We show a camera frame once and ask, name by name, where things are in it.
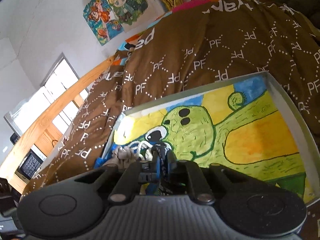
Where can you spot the orange haired girl drawing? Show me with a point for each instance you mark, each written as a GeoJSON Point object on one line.
{"type": "Point", "coordinates": [102, 21]}

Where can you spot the grey tray with painted bottom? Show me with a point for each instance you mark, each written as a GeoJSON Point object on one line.
{"type": "Point", "coordinates": [247, 123]}

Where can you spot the beige knit sock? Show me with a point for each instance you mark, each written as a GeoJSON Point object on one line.
{"type": "Point", "coordinates": [122, 157]}

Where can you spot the black patterned sock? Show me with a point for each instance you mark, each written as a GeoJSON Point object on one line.
{"type": "Point", "coordinates": [162, 154]}

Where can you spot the blond boy drawing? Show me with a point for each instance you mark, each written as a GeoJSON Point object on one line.
{"type": "Point", "coordinates": [128, 11]}

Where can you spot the brown PF patterned blanket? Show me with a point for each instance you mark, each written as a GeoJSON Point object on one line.
{"type": "Point", "coordinates": [191, 47]}

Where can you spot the black plastic crate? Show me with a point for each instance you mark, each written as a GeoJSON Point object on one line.
{"type": "Point", "coordinates": [30, 165]}

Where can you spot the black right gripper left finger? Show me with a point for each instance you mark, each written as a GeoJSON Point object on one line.
{"type": "Point", "coordinates": [137, 174]}

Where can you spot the window with grey frame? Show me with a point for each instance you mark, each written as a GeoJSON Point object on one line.
{"type": "Point", "coordinates": [60, 78]}

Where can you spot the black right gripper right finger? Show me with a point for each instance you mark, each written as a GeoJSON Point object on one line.
{"type": "Point", "coordinates": [186, 177]}

